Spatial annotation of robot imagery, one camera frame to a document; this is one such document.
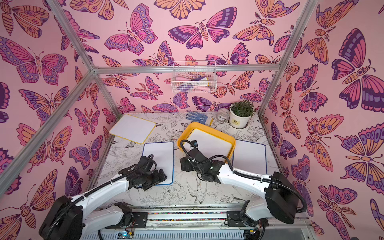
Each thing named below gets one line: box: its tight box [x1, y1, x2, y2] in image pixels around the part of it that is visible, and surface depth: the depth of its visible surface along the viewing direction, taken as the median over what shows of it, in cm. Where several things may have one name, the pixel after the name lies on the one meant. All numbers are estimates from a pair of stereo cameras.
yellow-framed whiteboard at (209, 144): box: [184, 128, 233, 159], surface depth 106 cm
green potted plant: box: [230, 100, 256, 117], surface depth 102 cm
